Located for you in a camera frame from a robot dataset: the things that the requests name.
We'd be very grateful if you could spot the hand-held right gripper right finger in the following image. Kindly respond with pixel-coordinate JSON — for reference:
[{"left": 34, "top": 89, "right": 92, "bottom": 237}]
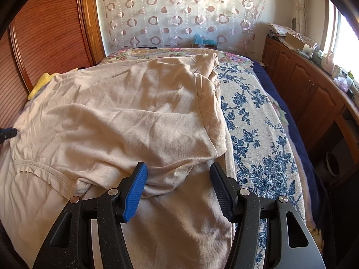
[{"left": 210, "top": 163, "right": 327, "bottom": 269}]

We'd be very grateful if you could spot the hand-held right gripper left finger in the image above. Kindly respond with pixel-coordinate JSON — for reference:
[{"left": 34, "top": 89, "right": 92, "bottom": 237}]
[{"left": 32, "top": 162, "right": 149, "bottom": 269}]

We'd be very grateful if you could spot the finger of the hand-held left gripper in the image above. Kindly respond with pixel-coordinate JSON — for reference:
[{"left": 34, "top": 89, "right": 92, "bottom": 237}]
[{"left": 0, "top": 127, "right": 18, "bottom": 144}]

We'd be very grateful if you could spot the beige printed t-shirt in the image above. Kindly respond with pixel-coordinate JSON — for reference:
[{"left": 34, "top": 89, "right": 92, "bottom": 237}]
[{"left": 0, "top": 53, "right": 236, "bottom": 269}]

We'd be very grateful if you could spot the yellow plush toy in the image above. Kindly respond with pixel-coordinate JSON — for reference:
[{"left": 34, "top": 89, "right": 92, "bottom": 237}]
[{"left": 28, "top": 72, "right": 60, "bottom": 100}]

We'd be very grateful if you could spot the blue floral bedsheet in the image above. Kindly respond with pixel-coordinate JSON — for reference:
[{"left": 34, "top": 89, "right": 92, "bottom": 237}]
[{"left": 215, "top": 59, "right": 307, "bottom": 269}]

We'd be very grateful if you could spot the wooden headboard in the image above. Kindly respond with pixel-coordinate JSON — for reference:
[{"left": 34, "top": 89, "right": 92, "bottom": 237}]
[{"left": 0, "top": 0, "right": 106, "bottom": 131}]

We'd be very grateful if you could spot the navy blue blanket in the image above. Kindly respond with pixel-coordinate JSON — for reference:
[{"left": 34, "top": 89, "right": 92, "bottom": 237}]
[{"left": 251, "top": 60, "right": 334, "bottom": 258}]

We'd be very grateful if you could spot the round dark bin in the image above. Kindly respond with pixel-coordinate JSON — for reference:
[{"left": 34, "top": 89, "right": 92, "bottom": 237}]
[{"left": 325, "top": 151, "right": 342, "bottom": 178}]

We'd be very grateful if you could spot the wooden side cabinet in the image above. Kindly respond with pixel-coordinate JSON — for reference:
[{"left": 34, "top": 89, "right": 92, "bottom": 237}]
[{"left": 262, "top": 36, "right": 359, "bottom": 159}]

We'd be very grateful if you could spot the teal box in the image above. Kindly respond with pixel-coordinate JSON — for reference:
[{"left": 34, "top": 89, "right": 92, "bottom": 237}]
[{"left": 192, "top": 33, "right": 218, "bottom": 49}]

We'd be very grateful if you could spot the open cardboard box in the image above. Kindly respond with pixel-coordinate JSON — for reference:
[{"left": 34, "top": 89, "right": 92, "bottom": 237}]
[{"left": 284, "top": 32, "right": 309, "bottom": 51}]

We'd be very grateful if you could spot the pale pink bottle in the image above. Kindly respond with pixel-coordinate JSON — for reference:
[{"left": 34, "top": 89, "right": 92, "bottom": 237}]
[{"left": 322, "top": 51, "right": 336, "bottom": 74}]

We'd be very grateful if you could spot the patterned wrapping paper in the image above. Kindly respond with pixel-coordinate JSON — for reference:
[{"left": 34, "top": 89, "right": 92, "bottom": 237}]
[{"left": 266, "top": 22, "right": 319, "bottom": 49}]

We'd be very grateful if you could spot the sheer curtain with circles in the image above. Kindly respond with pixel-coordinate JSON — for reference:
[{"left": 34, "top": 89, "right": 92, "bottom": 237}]
[{"left": 94, "top": 0, "right": 267, "bottom": 54}]

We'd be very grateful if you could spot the bright window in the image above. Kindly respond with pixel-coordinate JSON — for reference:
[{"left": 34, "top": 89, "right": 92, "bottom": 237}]
[{"left": 325, "top": 0, "right": 359, "bottom": 96}]

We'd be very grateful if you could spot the narrow floral curtain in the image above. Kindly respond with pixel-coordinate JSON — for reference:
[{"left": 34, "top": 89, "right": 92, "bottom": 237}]
[{"left": 291, "top": 0, "right": 309, "bottom": 35}]

